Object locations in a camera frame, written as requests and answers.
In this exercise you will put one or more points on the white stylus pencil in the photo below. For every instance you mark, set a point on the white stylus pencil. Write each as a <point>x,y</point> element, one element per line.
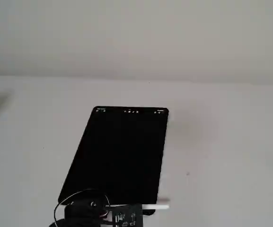
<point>157,207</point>

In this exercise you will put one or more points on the black screen silver tablet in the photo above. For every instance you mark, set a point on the black screen silver tablet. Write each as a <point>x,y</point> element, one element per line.
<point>122,153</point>

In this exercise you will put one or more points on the black camera circuit board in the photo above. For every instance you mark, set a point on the black camera circuit board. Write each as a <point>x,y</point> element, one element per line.
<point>126,217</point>

